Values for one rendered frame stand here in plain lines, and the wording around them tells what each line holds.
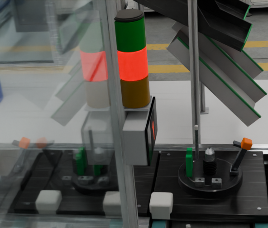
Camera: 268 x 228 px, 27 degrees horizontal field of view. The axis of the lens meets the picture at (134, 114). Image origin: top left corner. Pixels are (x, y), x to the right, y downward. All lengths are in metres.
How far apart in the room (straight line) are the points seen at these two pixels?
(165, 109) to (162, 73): 2.36
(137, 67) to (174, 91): 1.00
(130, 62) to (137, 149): 0.15
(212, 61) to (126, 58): 0.62
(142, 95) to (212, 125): 0.77
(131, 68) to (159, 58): 3.51
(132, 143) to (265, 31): 3.99
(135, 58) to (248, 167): 0.50
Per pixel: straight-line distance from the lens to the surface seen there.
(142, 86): 0.93
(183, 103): 1.82
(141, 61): 0.91
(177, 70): 4.17
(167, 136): 1.64
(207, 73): 1.38
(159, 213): 1.18
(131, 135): 0.93
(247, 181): 1.26
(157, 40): 4.78
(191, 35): 1.31
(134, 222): 1.09
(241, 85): 1.52
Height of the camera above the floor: 1.69
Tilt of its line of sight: 28 degrees down
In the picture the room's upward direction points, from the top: 5 degrees counter-clockwise
